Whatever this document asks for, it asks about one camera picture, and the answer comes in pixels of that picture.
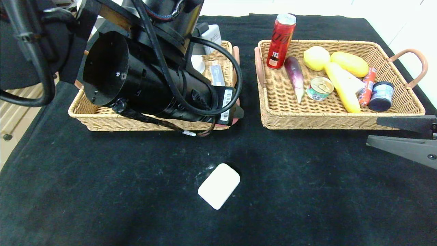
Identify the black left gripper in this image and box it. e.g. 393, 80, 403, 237
210, 86, 244, 126

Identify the pink peach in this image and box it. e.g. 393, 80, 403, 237
213, 98, 241, 129

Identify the translucent grey plastic case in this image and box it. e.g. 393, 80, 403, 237
210, 60, 226, 87

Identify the white soap bar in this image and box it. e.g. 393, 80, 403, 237
198, 163, 241, 210

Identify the pull-tab tin can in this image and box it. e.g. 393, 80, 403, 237
306, 76, 335, 102

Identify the yellow banana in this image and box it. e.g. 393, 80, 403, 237
324, 62, 361, 113

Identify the purple eggplant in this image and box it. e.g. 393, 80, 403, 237
284, 56, 305, 104

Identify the red soda can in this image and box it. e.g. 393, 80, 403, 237
266, 14, 297, 70

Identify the yellow-green lemon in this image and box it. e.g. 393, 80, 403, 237
303, 46, 331, 71

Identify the white table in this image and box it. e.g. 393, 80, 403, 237
201, 0, 386, 36

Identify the small white juice carton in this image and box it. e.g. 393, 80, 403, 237
343, 70, 366, 95

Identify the yellow mango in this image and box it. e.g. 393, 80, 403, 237
330, 51, 369, 78

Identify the red wrapped sausage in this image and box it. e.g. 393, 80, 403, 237
358, 67, 377, 107

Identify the black tablecloth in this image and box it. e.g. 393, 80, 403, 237
0, 14, 437, 246

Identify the dark blue yogurt cup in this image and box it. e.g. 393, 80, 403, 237
369, 82, 395, 112

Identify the wooden rack on casters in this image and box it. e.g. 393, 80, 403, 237
0, 73, 58, 142

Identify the woven wicker basket with handles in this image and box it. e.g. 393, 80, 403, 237
254, 40, 428, 130
68, 40, 240, 132

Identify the thin labelled left arm cable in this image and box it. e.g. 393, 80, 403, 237
111, 101, 216, 138

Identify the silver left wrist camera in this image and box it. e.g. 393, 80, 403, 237
193, 24, 222, 56

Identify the black left camera cable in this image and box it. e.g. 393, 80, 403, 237
0, 0, 243, 117

